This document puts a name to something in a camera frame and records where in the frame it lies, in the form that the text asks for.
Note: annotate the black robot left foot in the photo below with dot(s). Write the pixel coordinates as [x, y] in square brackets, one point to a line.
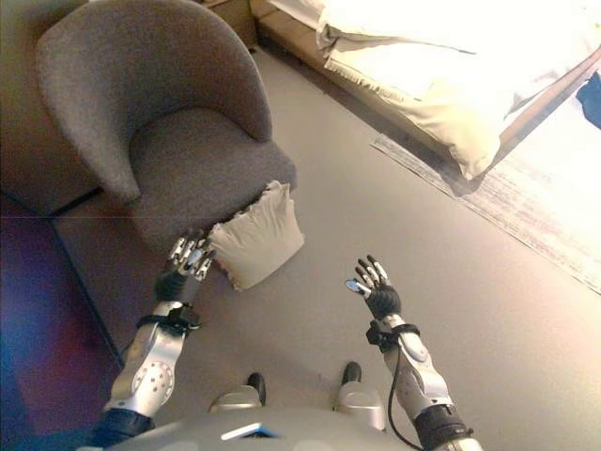
[256, 383]

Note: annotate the grey patterned rug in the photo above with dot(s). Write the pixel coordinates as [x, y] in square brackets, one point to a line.
[516, 206]

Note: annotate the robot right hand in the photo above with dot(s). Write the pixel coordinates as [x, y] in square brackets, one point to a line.
[382, 300]

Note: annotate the black robot right foot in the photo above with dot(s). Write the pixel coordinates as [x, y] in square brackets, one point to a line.
[351, 372]

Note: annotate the silver robot left leg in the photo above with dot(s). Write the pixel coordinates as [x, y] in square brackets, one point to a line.
[235, 399]

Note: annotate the cream fringed cushion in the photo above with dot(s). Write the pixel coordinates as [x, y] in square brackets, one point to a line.
[263, 239]

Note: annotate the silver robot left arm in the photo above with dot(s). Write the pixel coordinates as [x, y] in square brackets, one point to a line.
[150, 371]

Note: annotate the grey fabric tub armchair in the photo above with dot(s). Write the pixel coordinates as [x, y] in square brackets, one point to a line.
[141, 94]

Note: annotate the dark blue object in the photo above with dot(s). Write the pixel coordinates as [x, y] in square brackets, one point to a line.
[589, 96]

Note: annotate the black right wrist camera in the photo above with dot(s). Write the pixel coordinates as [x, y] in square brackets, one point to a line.
[377, 336]

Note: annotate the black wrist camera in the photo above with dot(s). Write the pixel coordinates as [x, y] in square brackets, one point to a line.
[377, 336]
[185, 315]

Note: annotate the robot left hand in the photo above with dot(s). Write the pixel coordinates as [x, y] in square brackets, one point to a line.
[176, 282]

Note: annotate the black robot foot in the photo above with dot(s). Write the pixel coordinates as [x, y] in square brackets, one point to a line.
[256, 383]
[351, 372]

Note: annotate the light wooden cabinet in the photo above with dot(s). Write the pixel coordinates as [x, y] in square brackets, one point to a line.
[235, 19]

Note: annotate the grey robot torso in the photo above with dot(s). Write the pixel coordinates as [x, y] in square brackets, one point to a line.
[291, 432]

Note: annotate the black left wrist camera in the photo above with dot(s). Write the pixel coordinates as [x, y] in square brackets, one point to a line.
[185, 315]

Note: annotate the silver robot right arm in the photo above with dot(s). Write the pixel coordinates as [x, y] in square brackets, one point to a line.
[422, 376]

